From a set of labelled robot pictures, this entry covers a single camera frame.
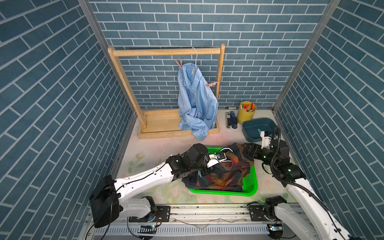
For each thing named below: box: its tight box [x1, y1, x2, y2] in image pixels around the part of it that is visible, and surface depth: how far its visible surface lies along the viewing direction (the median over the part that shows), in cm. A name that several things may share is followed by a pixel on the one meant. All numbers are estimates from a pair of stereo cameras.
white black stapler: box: [226, 112, 232, 129], surface depth 110 cm
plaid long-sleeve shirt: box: [181, 143, 255, 192], surface depth 78 cm
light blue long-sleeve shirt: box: [177, 62, 219, 141], surface depth 99 cm
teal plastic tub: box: [242, 118, 278, 142], surface depth 110 cm
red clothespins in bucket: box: [240, 103, 254, 112], surface depth 107 cm
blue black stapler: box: [229, 111, 238, 129], surface depth 113 cm
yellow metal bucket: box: [237, 101, 257, 125], surface depth 107 cm
